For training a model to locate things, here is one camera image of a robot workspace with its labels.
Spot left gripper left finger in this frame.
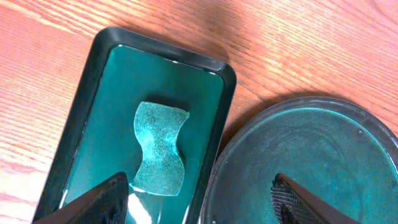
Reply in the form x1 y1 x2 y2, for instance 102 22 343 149
34 172 129 224

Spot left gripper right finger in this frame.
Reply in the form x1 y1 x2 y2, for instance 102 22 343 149
271 173 359 224

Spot green sponge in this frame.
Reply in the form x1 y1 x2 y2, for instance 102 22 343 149
131 101 190 196

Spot rectangular dark green tray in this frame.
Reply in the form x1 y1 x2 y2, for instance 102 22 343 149
34 27 236 223

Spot round dark green tray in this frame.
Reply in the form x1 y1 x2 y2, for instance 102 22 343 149
199 97 397 223

